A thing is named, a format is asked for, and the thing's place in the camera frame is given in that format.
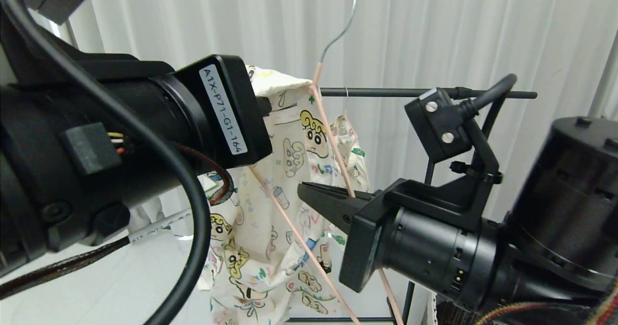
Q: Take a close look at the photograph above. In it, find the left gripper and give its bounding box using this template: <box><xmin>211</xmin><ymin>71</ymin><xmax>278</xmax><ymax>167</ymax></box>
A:
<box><xmin>63</xmin><ymin>55</ymin><xmax>273</xmax><ymax>210</ymax></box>

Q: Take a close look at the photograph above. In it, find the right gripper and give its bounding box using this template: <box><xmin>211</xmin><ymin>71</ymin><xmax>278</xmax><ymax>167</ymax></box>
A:
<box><xmin>297</xmin><ymin>183</ymin><xmax>505</xmax><ymax>311</ymax></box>

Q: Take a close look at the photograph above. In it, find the cream printed garment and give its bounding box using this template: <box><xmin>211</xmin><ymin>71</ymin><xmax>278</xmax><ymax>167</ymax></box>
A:
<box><xmin>331</xmin><ymin>115</ymin><xmax>372</xmax><ymax>195</ymax></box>
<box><xmin>128</xmin><ymin>64</ymin><xmax>375</xmax><ymax>325</ymax></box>

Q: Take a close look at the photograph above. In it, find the black clothes rack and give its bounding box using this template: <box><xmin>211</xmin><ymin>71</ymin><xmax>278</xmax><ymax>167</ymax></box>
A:
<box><xmin>285</xmin><ymin>87</ymin><xmax>538</xmax><ymax>325</ymax></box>

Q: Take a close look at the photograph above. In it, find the white laundry basket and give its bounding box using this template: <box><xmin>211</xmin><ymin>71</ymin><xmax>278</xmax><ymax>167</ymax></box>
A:
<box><xmin>431</xmin><ymin>291</ymin><xmax>483</xmax><ymax>325</ymax></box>

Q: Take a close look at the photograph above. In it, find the white curtain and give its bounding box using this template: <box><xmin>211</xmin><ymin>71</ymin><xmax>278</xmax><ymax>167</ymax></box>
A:
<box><xmin>58</xmin><ymin>0</ymin><xmax>618</xmax><ymax>229</ymax></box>

